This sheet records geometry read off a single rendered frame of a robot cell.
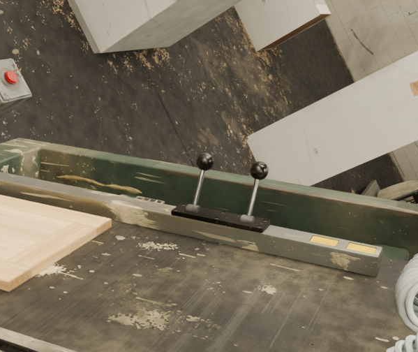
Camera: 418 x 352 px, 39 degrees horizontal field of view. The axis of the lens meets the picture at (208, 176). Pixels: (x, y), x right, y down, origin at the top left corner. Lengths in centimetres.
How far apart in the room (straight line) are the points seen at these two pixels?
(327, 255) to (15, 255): 57
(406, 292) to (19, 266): 67
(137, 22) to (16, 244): 252
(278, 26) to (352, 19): 322
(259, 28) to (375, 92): 185
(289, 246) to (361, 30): 803
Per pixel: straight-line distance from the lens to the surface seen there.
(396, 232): 136
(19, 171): 166
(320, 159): 479
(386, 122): 463
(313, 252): 115
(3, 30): 334
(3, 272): 108
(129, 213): 129
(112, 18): 367
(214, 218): 120
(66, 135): 325
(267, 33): 605
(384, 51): 905
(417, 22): 898
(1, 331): 82
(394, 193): 686
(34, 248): 116
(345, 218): 137
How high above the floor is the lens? 204
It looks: 29 degrees down
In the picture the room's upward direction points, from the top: 64 degrees clockwise
